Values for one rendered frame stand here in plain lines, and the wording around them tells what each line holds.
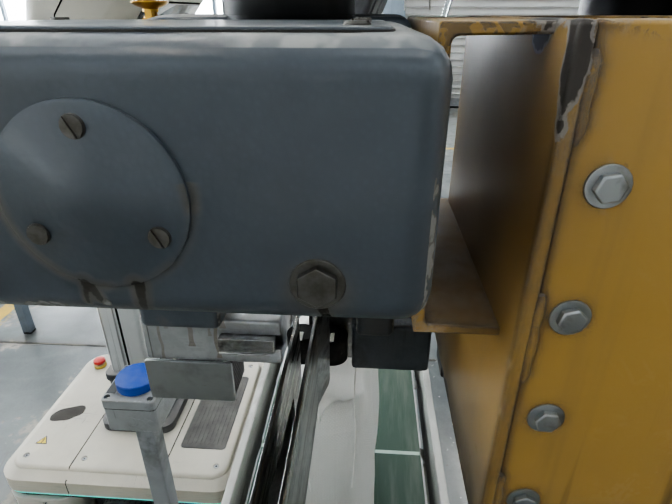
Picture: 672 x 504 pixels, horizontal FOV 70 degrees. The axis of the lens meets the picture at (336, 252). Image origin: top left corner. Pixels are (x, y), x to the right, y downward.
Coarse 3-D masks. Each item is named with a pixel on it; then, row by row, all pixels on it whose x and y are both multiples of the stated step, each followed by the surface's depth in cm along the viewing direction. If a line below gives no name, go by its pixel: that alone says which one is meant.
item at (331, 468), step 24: (336, 384) 74; (360, 384) 76; (336, 408) 73; (360, 408) 74; (336, 432) 73; (360, 432) 75; (312, 456) 76; (336, 456) 74; (360, 456) 77; (312, 480) 78; (336, 480) 76; (360, 480) 79
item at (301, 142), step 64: (0, 64) 15; (64, 64) 15; (128, 64) 15; (192, 64) 15; (256, 64) 14; (320, 64) 14; (384, 64) 14; (448, 64) 15; (0, 128) 16; (64, 128) 15; (128, 128) 15; (192, 128) 15; (256, 128) 15; (320, 128) 15; (384, 128) 15; (0, 192) 17; (64, 192) 16; (128, 192) 16; (192, 192) 16; (256, 192) 16; (320, 192) 16; (384, 192) 16; (0, 256) 18; (64, 256) 17; (128, 256) 17; (192, 256) 17; (256, 256) 17; (320, 256) 17; (384, 256) 17; (192, 320) 46; (384, 320) 44
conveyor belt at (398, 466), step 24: (384, 384) 139; (408, 384) 139; (384, 408) 130; (408, 408) 130; (384, 432) 123; (408, 432) 123; (384, 456) 116; (408, 456) 116; (384, 480) 110; (408, 480) 110
